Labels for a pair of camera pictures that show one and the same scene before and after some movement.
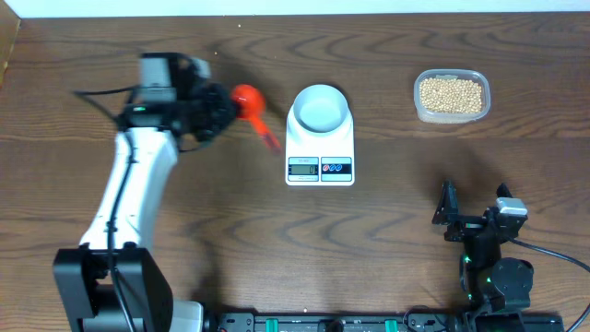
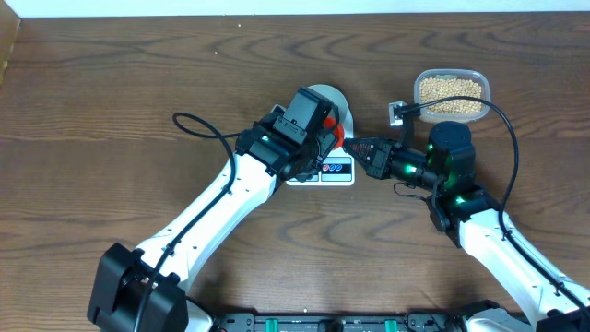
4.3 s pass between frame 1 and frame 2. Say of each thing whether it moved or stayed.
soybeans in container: stayed
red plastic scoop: moved
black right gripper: moved
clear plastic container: stayed
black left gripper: moved
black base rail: stayed
